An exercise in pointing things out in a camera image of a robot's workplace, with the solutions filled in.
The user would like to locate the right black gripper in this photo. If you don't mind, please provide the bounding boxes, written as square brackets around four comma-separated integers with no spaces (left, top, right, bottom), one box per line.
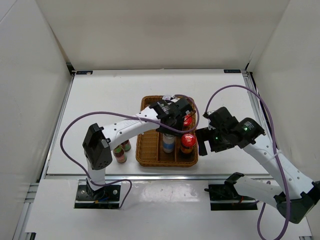
[195,126,235,157]

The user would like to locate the silver-top blue can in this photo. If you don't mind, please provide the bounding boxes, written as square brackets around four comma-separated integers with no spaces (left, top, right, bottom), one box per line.
[162,133,176,154]

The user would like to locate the red-lid sauce jar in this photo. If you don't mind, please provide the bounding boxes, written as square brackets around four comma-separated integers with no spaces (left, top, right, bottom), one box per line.
[182,114,193,131]
[180,133,197,155]

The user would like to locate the green-label sauce bottle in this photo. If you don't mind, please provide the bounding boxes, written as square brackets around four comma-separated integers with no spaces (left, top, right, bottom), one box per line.
[113,145,127,164]
[121,139,132,152]

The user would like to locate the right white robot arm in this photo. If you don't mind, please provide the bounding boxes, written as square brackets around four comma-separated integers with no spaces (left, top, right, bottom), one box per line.
[203,107,320,224]

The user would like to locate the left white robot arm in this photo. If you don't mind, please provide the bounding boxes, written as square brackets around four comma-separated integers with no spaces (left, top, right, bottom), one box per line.
[82,95,198,200]

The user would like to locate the wicker divided basket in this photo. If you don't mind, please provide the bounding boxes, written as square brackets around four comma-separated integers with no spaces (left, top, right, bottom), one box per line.
[135,95,199,168]

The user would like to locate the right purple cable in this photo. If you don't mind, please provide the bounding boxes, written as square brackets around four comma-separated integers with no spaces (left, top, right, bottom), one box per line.
[204,84,291,240]

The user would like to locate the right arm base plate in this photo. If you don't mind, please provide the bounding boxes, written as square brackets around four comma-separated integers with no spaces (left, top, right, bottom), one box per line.
[204,180,258,211]

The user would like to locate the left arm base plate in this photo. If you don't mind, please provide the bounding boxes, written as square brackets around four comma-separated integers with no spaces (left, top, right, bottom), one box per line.
[74,181,121,210]

